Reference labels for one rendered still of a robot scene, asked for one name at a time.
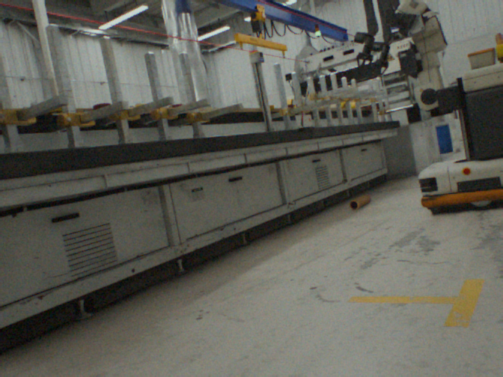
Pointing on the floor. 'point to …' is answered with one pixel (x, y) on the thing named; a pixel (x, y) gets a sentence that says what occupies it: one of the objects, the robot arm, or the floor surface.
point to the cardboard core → (359, 202)
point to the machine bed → (156, 219)
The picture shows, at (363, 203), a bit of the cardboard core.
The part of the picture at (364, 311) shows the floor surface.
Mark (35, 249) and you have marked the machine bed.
